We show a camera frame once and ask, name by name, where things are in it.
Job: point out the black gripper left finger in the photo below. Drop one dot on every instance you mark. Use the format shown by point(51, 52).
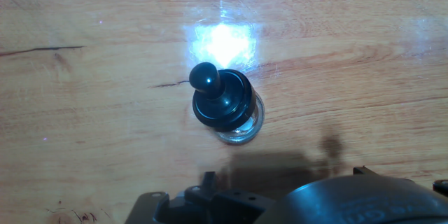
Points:
point(224, 206)

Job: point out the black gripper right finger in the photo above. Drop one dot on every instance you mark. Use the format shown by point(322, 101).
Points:
point(362, 171)

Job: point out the small clear glass jar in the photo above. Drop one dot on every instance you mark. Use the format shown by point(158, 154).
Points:
point(252, 126)

